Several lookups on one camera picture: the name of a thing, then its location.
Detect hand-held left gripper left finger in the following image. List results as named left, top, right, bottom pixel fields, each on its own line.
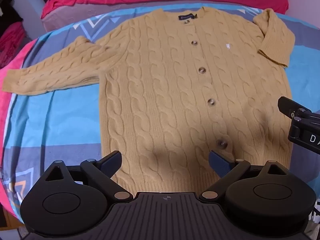
left=37, top=151, right=134, bottom=203

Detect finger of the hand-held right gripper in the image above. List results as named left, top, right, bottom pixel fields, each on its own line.
left=278, top=96, right=320, bottom=121
left=287, top=116, right=302, bottom=142

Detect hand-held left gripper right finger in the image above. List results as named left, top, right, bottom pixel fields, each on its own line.
left=199, top=150, right=293, bottom=203

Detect mustard cable-knit cardigan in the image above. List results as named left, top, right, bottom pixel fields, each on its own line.
left=1, top=7, right=297, bottom=194

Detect hanging dark clothes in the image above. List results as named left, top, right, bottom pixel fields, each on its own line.
left=0, top=0, right=23, bottom=33

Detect blue grey geometric blanket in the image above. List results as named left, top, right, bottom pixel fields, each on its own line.
left=0, top=5, right=320, bottom=222

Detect pink bed sheet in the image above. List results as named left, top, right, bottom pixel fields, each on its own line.
left=0, top=39, right=34, bottom=222

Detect stack of red folded cloths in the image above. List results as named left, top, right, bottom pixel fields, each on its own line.
left=0, top=21, right=27, bottom=68

